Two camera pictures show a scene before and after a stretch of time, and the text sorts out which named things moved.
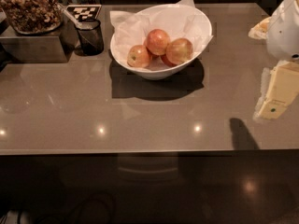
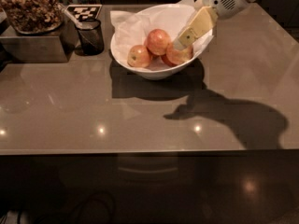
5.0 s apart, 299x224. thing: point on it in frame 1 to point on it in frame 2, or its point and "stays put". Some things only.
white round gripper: [284, 32] to [223, 1]
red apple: [178, 51] stays put
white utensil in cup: [76, 22] stays put
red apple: [138, 56] stays put
